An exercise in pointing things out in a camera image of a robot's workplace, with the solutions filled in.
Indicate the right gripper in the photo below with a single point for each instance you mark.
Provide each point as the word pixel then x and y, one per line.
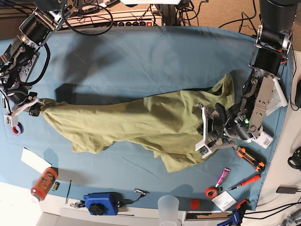
pixel 31 104

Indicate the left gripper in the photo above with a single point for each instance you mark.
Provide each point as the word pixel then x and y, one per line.
pixel 213 127

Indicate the olive green t-shirt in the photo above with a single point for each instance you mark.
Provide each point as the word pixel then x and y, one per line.
pixel 166 124

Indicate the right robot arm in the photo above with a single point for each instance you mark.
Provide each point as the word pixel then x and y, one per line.
pixel 47 18

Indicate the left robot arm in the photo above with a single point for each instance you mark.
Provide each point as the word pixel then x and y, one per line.
pixel 244 120

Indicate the purple tape roll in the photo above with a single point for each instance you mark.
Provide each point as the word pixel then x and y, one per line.
pixel 17 129

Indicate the grey remote control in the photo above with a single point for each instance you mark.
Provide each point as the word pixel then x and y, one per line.
pixel 27 69

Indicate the clear plastic screw box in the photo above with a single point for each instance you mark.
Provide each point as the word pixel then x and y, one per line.
pixel 264 140

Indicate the pink glue tube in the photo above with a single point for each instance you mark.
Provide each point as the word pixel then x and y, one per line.
pixel 225 172

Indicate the white paper card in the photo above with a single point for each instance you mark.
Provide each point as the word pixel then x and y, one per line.
pixel 34 161

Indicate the orange black utility knife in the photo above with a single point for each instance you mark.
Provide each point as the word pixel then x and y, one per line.
pixel 257 161

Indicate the leaf pattern notebook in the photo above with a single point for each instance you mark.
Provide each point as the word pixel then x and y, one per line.
pixel 277 99

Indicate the red tape roll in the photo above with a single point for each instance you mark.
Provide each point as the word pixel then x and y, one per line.
pixel 211 192

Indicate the white square packet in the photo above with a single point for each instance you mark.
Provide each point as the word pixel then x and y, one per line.
pixel 224 201

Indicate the blue table cloth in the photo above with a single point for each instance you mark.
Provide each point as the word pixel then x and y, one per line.
pixel 122 65

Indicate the small yellow black battery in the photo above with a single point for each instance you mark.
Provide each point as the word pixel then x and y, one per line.
pixel 56 186

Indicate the red plastic block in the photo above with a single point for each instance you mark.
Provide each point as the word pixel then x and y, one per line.
pixel 194 204

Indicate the translucent plastic cup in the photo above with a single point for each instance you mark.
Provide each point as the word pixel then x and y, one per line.
pixel 168 210

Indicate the blue black clamp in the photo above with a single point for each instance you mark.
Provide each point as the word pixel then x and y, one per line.
pixel 237 215

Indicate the silver carabiner clip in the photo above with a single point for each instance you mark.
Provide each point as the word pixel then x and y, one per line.
pixel 142 192

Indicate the black tweezers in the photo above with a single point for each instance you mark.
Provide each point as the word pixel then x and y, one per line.
pixel 68 192

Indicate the white power strip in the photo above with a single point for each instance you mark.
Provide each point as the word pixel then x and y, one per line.
pixel 138 17

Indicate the blue plastic box device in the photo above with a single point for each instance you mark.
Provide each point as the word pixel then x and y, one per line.
pixel 99 204

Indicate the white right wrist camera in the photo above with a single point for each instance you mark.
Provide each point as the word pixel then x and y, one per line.
pixel 11 120

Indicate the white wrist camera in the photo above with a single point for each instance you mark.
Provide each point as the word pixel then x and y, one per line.
pixel 11 120
pixel 203 148

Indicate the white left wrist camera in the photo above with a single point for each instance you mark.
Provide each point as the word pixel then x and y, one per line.
pixel 203 148

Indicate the orange handle screwdriver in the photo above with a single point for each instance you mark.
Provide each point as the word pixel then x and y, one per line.
pixel 248 181

